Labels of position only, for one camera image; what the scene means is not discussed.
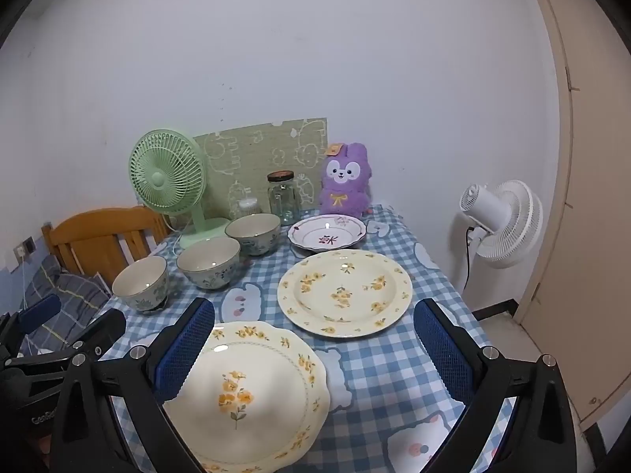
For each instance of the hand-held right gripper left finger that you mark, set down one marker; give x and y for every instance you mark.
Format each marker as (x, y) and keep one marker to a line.
(185, 350)

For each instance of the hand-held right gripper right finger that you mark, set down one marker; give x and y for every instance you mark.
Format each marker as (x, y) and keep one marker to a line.
(443, 350)

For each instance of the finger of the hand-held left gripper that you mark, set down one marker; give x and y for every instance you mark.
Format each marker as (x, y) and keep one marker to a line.
(39, 311)
(101, 327)

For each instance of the cream floral ceramic bowl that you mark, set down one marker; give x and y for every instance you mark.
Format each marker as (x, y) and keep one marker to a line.
(140, 281)
(251, 229)

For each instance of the grey round plate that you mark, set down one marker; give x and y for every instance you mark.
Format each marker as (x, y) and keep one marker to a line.
(209, 261)

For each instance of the round yellow floral plate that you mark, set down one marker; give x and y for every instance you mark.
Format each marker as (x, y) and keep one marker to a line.
(345, 295)

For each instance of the white plate with red pattern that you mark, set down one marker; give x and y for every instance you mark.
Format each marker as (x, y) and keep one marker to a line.
(325, 234)

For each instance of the grey plaid pillow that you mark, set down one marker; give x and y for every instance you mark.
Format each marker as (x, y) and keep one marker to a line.
(74, 295)

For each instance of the blue checkered tablecloth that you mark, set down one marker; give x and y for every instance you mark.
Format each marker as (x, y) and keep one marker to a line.
(374, 364)

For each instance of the wooden headboard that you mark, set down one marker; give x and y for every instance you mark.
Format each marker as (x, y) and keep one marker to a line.
(88, 236)

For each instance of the white standing fan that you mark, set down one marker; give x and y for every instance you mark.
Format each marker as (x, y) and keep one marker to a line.
(507, 226)

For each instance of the cotton swab container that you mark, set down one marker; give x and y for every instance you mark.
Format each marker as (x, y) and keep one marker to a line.
(248, 207)

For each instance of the green desk fan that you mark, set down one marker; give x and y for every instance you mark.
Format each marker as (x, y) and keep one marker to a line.
(160, 177)

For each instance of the glass jar with black lid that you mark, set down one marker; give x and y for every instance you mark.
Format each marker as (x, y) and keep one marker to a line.
(283, 199)

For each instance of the purple plush bunny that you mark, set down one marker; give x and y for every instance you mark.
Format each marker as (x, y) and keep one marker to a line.
(345, 197)

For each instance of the green printed mat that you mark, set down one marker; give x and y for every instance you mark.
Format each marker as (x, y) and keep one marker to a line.
(256, 152)

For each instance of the wall socket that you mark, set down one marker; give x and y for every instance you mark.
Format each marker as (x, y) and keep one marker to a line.
(24, 249)

